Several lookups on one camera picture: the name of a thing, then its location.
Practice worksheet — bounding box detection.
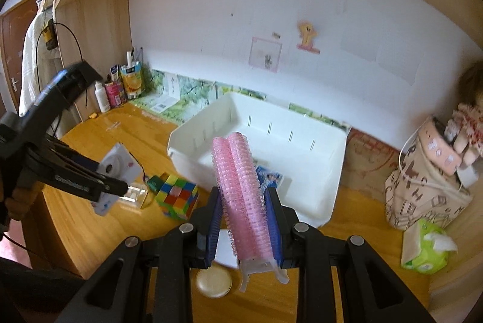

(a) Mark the dark green perfume bottle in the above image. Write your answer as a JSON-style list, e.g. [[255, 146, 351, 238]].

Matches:
[[146, 175, 164, 194]]

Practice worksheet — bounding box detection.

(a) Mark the white compact digital camera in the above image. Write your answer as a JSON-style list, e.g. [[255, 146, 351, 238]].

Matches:
[[92, 143, 142, 216]]

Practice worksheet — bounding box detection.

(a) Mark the brown cartoon cardboard sheet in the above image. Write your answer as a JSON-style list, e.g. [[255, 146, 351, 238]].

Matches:
[[341, 128, 399, 202]]

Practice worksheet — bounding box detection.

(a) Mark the clear plastic small box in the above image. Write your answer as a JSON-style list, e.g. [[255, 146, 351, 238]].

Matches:
[[119, 182, 148, 210]]

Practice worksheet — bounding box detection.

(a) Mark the small white bottle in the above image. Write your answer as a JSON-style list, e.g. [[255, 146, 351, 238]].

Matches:
[[95, 81, 110, 113]]

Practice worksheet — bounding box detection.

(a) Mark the white plastic storage bin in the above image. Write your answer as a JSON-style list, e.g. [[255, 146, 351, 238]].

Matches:
[[167, 93, 347, 227]]

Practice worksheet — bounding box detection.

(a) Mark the white cable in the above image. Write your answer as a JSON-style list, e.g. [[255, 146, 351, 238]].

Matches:
[[398, 126, 463, 192]]

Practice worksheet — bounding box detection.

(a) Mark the black cable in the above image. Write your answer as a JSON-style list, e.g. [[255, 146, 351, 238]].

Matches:
[[34, 21, 90, 109]]

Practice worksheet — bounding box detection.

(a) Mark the green landscape poster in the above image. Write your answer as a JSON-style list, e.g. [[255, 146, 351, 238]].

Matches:
[[131, 69, 352, 134]]

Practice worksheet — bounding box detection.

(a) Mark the clear box with blue label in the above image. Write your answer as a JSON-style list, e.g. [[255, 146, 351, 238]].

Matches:
[[255, 165, 284, 192]]

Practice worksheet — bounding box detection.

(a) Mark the green tissue pack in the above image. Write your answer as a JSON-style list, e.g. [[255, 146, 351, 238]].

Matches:
[[400, 218, 458, 275]]

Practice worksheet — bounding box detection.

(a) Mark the colourful rubiks cube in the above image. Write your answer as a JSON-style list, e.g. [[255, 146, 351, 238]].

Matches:
[[155, 173, 199, 221]]

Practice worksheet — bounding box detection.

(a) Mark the brown-haired rag doll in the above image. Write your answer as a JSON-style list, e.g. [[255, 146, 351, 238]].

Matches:
[[445, 62, 483, 166]]

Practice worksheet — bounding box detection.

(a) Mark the pink rounded case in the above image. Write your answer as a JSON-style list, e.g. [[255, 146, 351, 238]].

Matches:
[[417, 116, 462, 176]]

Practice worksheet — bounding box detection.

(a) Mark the white square charger block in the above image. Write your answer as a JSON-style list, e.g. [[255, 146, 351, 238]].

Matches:
[[215, 229, 238, 269]]

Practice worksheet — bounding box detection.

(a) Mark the pink hair roller clip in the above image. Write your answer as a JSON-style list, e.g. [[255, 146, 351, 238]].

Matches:
[[212, 132, 289, 292]]

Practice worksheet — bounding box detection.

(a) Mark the beige printed fabric bag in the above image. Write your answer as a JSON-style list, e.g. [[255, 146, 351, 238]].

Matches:
[[385, 139, 472, 231]]

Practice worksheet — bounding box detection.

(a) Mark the pink cylindrical can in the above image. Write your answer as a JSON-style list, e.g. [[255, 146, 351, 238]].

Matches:
[[105, 80, 127, 108]]

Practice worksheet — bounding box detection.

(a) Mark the pink square wall sticker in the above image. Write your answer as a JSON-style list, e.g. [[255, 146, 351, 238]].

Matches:
[[248, 37, 283, 73]]

